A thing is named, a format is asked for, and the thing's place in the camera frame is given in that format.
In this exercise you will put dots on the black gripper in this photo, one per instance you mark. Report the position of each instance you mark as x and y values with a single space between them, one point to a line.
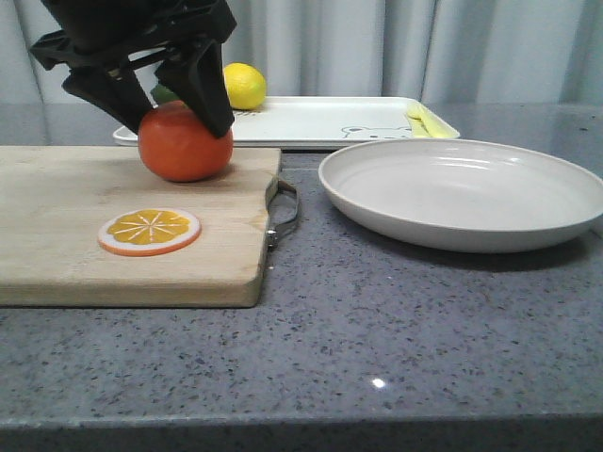
100 33

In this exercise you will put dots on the orange mandarin fruit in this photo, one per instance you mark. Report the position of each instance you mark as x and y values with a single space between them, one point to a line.
176 146

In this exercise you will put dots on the beige round plate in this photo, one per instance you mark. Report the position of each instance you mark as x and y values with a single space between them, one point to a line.
462 195

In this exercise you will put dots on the white bear-print tray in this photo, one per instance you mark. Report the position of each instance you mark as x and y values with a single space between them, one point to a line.
322 123

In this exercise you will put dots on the green lime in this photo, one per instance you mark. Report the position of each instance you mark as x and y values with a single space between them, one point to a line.
166 99

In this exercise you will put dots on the yellow lemon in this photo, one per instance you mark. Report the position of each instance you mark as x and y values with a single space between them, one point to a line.
246 86

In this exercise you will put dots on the orange slice toy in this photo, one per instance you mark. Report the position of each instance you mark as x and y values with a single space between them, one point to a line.
149 232

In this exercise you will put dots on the wooden cutting board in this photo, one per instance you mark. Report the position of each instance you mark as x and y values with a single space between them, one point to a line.
91 226

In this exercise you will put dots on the yellow plastic spoon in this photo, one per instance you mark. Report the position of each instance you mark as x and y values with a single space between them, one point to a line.
417 122

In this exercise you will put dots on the grey curtain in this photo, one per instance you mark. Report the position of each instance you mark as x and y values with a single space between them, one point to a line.
440 52

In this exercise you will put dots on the metal cutting board handle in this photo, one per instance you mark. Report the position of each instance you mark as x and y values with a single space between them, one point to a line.
284 208

